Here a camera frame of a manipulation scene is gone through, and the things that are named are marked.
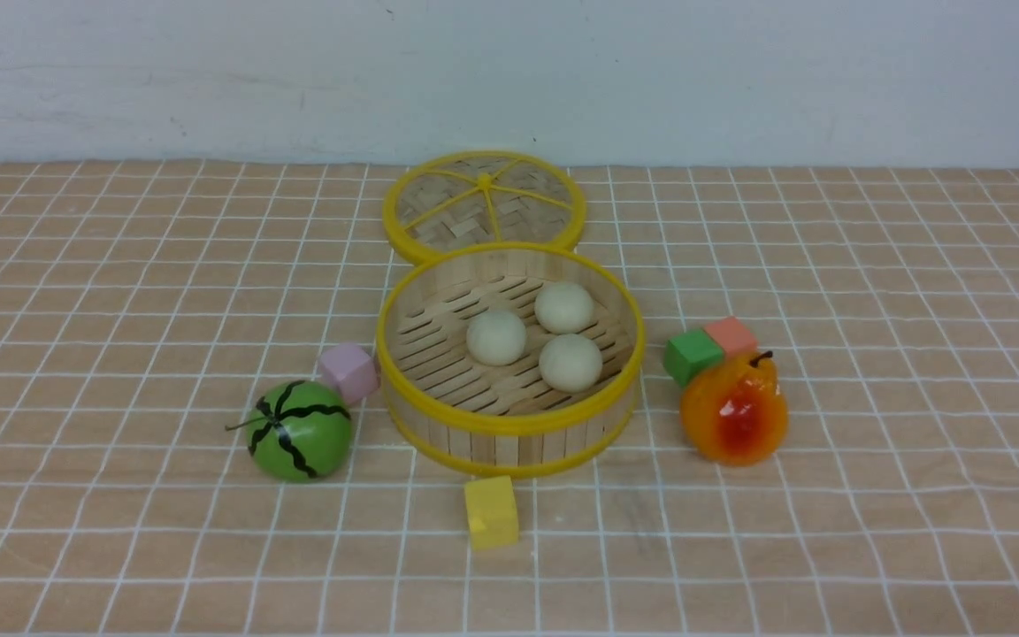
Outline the white bun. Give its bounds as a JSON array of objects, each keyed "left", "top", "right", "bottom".
[
  {"left": 466, "top": 308, "right": 527, "bottom": 366},
  {"left": 533, "top": 281, "right": 595, "bottom": 334},
  {"left": 538, "top": 334, "right": 603, "bottom": 394}
]

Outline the white bun front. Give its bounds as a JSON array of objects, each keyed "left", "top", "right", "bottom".
[{"left": 538, "top": 334, "right": 603, "bottom": 394}]

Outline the yellow bamboo steamer tray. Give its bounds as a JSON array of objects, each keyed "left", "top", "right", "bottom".
[{"left": 376, "top": 242, "right": 647, "bottom": 479}]

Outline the yellow bamboo steamer lid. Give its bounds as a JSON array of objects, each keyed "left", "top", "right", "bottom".
[{"left": 381, "top": 150, "right": 587, "bottom": 265}]

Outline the pink wooden cube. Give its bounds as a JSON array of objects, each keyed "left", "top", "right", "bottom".
[{"left": 316, "top": 343, "right": 381, "bottom": 404}]

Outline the green wooden cube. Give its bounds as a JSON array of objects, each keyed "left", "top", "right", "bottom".
[{"left": 663, "top": 327, "right": 725, "bottom": 388}]

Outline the yellow wooden cube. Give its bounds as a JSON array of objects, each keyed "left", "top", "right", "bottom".
[{"left": 464, "top": 476, "right": 520, "bottom": 551}]

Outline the salmon wooden cube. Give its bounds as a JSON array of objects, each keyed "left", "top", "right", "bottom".
[{"left": 703, "top": 316, "right": 759, "bottom": 357}]

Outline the green toy watermelon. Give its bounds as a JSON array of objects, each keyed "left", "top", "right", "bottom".
[{"left": 224, "top": 380, "right": 353, "bottom": 481}]

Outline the orange toy pear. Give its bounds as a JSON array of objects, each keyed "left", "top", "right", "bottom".
[{"left": 679, "top": 350, "right": 789, "bottom": 466}]

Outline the checkered tan tablecloth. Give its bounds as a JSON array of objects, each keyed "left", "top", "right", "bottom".
[{"left": 0, "top": 161, "right": 1019, "bottom": 636}]

